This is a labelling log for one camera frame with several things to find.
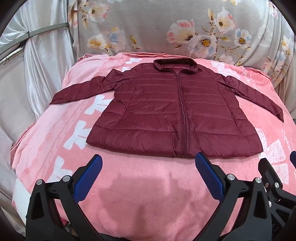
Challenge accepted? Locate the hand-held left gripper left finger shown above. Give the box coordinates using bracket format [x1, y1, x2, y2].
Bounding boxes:
[25, 154, 104, 241]

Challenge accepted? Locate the grey metal rod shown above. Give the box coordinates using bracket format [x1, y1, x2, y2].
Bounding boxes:
[0, 23, 70, 61]

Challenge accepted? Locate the grey floral bed sheet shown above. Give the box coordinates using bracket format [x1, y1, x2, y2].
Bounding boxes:
[69, 0, 296, 93]

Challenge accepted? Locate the pink blanket with white bows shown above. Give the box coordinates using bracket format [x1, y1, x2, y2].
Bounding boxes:
[10, 53, 296, 241]

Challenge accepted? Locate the maroon puffer jacket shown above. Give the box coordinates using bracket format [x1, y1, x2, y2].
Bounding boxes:
[50, 58, 284, 159]

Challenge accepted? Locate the white satin curtain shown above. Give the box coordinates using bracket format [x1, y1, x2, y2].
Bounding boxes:
[0, 0, 78, 232]

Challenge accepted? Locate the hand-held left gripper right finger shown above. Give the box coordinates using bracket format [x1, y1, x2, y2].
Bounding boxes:
[195, 152, 274, 241]

